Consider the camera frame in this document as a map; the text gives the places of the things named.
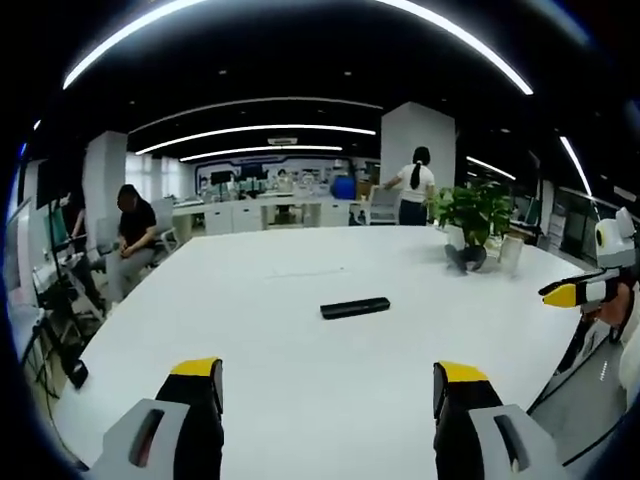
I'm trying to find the person's right hand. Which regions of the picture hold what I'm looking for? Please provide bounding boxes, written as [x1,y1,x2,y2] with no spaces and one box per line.
[579,279,640,346]

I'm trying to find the white office chair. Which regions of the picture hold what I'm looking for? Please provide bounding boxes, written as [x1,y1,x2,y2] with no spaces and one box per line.
[367,187,402,226]

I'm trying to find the green potted plant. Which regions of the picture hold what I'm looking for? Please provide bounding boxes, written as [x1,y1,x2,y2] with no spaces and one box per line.
[428,180,527,251]

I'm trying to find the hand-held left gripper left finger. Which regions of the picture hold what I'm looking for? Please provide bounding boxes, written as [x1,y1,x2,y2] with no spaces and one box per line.
[87,356,226,480]

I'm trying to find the black small box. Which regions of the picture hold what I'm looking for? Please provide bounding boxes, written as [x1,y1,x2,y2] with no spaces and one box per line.
[67,358,90,390]

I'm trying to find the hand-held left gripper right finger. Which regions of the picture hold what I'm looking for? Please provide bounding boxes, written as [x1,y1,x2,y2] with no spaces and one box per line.
[432,360,567,480]

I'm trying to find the blue barrel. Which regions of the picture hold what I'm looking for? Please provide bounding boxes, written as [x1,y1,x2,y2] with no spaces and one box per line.
[331,175,357,200]

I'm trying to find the white cabinet row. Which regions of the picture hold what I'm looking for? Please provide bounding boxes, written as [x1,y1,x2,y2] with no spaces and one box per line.
[172,195,371,235]

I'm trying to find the black remote control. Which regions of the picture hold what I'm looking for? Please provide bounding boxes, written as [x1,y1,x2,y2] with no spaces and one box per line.
[319,296,392,321]

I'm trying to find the white table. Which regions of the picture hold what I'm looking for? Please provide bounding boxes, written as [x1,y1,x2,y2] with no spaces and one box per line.
[52,224,609,469]

